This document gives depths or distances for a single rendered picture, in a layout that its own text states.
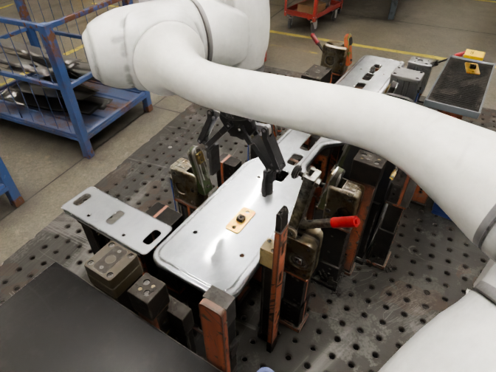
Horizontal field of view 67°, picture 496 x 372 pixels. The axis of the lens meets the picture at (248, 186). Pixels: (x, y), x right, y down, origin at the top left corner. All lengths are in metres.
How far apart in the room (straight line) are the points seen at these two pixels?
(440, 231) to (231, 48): 1.05
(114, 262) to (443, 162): 0.62
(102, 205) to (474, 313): 0.86
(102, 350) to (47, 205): 2.03
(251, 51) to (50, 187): 2.35
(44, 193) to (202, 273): 2.10
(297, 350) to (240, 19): 0.80
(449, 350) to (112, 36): 0.49
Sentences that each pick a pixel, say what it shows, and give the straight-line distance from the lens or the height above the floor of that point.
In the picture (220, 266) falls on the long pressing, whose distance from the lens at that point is 0.82.
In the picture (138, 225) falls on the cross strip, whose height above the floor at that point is 1.00.
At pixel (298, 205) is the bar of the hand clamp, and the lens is 0.75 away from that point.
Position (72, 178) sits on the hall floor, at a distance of 2.85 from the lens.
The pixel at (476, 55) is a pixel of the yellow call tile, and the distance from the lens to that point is 1.54.
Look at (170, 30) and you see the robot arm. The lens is 0.53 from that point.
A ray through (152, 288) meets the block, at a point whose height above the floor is 1.08.
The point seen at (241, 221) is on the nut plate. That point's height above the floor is 1.01.
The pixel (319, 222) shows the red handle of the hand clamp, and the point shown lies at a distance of 0.78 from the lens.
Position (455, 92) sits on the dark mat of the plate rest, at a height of 1.16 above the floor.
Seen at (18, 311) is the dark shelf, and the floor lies 1.03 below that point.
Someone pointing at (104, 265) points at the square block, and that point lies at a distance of 0.80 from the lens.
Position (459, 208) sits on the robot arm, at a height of 1.43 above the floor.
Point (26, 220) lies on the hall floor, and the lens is 2.67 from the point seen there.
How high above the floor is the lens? 1.66
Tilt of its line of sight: 41 degrees down
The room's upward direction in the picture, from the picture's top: straight up
